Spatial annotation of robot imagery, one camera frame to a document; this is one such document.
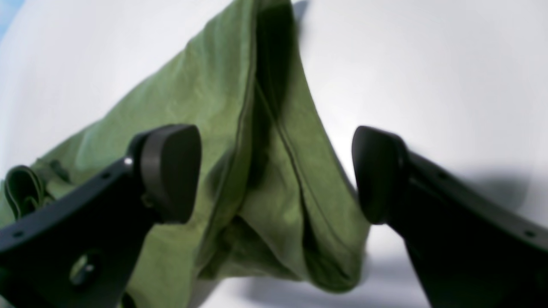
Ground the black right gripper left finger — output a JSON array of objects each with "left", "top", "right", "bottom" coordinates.
[{"left": 1, "top": 124, "right": 202, "bottom": 308}]

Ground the green T-shirt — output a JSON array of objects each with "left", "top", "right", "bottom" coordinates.
[{"left": 1, "top": 0, "right": 369, "bottom": 308}]

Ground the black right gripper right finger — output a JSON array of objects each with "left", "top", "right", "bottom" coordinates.
[{"left": 351, "top": 125, "right": 548, "bottom": 308}]

